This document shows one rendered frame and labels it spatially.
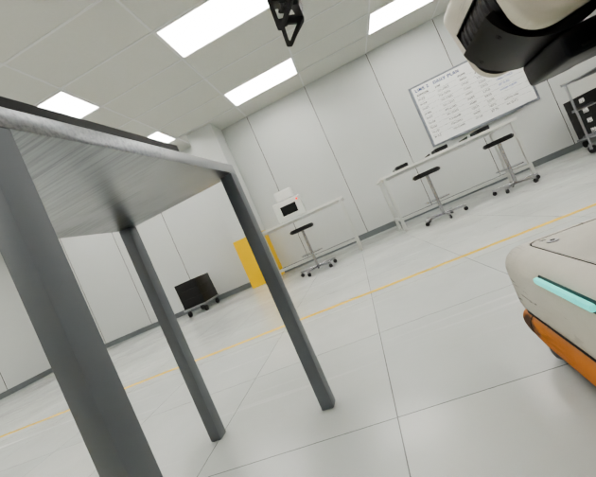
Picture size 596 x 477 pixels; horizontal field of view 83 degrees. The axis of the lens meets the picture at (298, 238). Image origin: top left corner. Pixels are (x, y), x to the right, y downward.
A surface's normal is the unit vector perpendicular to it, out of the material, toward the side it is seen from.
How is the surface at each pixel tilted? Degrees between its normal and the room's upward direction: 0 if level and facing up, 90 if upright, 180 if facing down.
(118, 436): 90
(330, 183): 90
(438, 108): 90
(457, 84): 90
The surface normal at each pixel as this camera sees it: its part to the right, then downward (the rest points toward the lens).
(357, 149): -0.16, 0.07
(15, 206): 0.88, -0.39
